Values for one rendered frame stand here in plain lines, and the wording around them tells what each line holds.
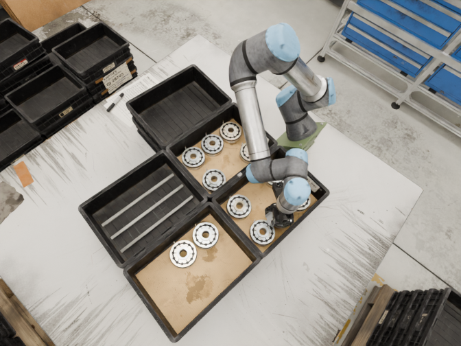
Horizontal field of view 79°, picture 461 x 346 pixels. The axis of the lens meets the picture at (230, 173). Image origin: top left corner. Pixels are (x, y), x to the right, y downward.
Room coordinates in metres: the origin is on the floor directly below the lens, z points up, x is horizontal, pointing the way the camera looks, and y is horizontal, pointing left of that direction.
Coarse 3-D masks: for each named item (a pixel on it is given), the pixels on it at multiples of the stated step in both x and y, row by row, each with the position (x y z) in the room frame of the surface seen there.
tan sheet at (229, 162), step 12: (216, 132) 0.73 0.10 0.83; (228, 144) 0.68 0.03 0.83; (240, 144) 0.69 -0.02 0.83; (180, 156) 0.58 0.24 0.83; (216, 156) 0.61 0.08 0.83; (228, 156) 0.62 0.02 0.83; (204, 168) 0.54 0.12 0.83; (216, 168) 0.55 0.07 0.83; (228, 168) 0.56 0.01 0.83; (240, 168) 0.57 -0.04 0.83; (216, 180) 0.49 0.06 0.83
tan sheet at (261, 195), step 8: (248, 184) 0.50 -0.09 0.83; (256, 184) 0.50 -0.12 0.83; (264, 184) 0.51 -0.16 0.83; (240, 192) 0.45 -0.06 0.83; (248, 192) 0.46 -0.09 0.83; (256, 192) 0.46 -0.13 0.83; (264, 192) 0.47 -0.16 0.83; (272, 192) 0.48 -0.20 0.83; (256, 200) 0.42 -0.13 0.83; (264, 200) 0.43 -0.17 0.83; (272, 200) 0.44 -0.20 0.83; (312, 200) 0.47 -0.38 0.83; (224, 208) 0.37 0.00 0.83; (240, 208) 0.38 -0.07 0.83; (256, 208) 0.39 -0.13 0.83; (264, 208) 0.40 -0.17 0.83; (248, 216) 0.35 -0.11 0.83; (256, 216) 0.35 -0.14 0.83; (264, 216) 0.36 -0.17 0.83; (296, 216) 0.38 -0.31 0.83; (240, 224) 0.31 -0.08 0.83; (248, 224) 0.31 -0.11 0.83; (248, 232) 0.28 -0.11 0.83; (264, 232) 0.29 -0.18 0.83; (280, 232) 0.30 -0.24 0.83; (272, 240) 0.27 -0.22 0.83; (264, 248) 0.23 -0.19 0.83
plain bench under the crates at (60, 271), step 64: (192, 64) 1.27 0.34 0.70; (64, 128) 0.69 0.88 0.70; (128, 128) 0.75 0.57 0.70; (64, 192) 0.36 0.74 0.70; (384, 192) 0.63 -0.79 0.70; (0, 256) 0.04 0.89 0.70; (64, 256) 0.08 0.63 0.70; (320, 256) 0.26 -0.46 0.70; (384, 256) 0.31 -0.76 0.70; (64, 320) -0.15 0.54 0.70; (128, 320) -0.11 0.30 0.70; (256, 320) -0.03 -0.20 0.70; (320, 320) 0.00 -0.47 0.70
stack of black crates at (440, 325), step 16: (432, 288) 0.24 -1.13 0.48; (448, 288) 0.23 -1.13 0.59; (400, 304) 0.16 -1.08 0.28; (416, 304) 0.16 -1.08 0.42; (432, 304) 0.16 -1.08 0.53; (448, 304) 0.17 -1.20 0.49; (384, 320) 0.06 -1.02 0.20; (400, 320) 0.07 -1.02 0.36; (416, 320) 0.08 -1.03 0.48; (432, 320) 0.08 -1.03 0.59; (448, 320) 0.10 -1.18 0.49; (384, 336) -0.02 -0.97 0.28; (400, 336) -0.01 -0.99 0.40; (416, 336) 0.00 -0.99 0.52; (432, 336) 0.02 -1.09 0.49; (448, 336) 0.03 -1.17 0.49
